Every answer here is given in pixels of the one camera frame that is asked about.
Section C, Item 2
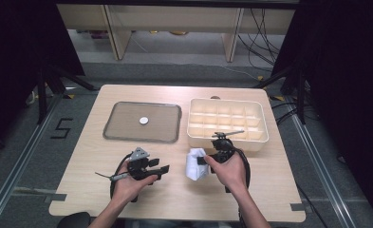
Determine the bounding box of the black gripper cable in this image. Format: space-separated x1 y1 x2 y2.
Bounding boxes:
224 146 252 228
108 152 134 201

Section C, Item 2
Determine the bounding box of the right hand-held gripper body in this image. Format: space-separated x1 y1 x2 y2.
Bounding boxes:
210 129 246 164

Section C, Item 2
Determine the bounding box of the bundle of black cables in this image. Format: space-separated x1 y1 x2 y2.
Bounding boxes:
236 8 287 72

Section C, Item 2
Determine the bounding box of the white sock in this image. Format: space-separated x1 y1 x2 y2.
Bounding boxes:
185 147 217 182

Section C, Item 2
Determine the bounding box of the aluminium floor rail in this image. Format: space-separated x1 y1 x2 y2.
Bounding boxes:
288 112 356 228
0 93 65 228

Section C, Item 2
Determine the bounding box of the grey cable plug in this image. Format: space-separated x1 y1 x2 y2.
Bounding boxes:
94 171 130 182

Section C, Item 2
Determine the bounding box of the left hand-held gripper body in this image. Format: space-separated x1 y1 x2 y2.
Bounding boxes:
126 146 162 182

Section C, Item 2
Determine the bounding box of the light wooden desk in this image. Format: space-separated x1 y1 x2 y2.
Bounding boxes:
55 3 296 63

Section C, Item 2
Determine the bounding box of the black floor cable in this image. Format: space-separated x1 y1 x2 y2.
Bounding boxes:
296 182 330 228

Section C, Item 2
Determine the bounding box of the black curtain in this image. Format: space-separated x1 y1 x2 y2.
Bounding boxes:
0 0 86 160
270 0 373 219

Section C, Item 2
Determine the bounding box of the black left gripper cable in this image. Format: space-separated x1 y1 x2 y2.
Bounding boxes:
108 152 134 201

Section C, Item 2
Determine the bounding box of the person's left hand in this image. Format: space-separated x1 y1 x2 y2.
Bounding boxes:
110 161 159 204

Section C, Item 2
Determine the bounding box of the cream divided storage box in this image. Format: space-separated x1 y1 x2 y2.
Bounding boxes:
186 97 270 152

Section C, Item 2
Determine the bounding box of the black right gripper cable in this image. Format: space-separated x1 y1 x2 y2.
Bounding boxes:
224 146 252 228

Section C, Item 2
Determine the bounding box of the person's right hand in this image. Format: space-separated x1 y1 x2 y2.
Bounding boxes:
203 151 249 195

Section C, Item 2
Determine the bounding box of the black metal stand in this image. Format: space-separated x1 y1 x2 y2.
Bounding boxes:
252 63 308 125
36 63 101 125

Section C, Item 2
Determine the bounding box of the black chair seat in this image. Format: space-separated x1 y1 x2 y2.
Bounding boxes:
56 211 92 228

